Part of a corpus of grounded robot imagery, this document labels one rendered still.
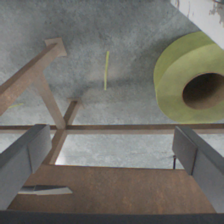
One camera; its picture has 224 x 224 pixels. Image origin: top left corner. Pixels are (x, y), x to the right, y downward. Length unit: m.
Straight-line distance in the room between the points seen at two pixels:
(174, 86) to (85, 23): 0.53
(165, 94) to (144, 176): 0.60
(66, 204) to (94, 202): 0.04
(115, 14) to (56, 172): 0.74
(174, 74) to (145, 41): 0.24
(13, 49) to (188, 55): 0.93
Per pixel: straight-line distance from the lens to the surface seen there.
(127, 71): 0.95
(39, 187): 0.19
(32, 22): 1.01
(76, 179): 0.28
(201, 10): 0.40
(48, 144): 0.17
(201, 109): 0.92
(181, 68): 0.76
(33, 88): 1.18
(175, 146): 0.17
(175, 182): 0.26
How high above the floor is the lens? 0.85
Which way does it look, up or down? 48 degrees down
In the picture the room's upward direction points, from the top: 169 degrees counter-clockwise
